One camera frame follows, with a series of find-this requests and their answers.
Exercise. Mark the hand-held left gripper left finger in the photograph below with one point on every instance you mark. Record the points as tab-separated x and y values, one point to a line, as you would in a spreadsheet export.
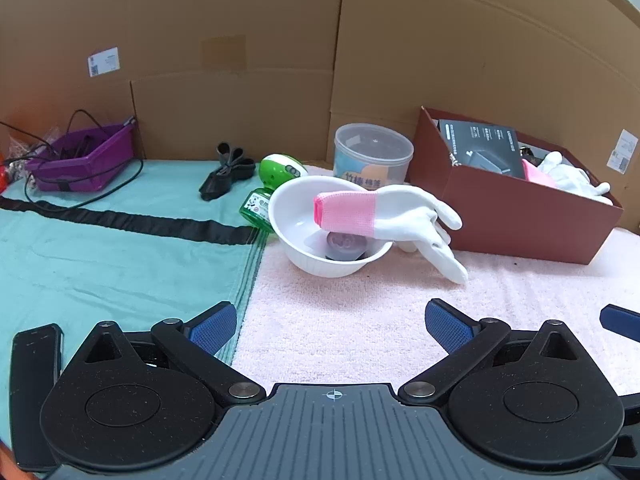
214	329

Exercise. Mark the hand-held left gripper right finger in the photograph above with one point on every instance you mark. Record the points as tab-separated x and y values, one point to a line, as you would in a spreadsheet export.
446	329

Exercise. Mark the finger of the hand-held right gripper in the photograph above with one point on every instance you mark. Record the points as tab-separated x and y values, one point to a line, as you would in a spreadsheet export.
620	321

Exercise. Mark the brown cardboard box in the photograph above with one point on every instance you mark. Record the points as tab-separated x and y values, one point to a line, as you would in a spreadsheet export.
500	210

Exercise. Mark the white plastic bowl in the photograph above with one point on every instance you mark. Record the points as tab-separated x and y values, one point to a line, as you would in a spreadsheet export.
295	210

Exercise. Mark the teal cloth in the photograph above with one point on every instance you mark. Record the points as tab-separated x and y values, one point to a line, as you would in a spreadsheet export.
125	270

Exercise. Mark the white paper label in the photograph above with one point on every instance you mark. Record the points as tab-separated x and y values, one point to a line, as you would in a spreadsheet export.
622	152
105	62

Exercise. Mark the green mosquito repellent device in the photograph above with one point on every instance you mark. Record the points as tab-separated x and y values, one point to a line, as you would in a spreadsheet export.
280	170

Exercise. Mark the black product box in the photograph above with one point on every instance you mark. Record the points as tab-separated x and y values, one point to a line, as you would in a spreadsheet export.
485	145

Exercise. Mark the clear plastic cotton swab tub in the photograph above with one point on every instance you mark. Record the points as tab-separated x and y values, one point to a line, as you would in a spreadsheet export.
370	155

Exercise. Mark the purple plastic basket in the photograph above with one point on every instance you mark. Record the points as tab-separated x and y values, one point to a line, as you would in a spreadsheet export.
85	167

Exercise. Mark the cardboard backdrop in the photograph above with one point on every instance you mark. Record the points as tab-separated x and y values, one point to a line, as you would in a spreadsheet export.
250	20

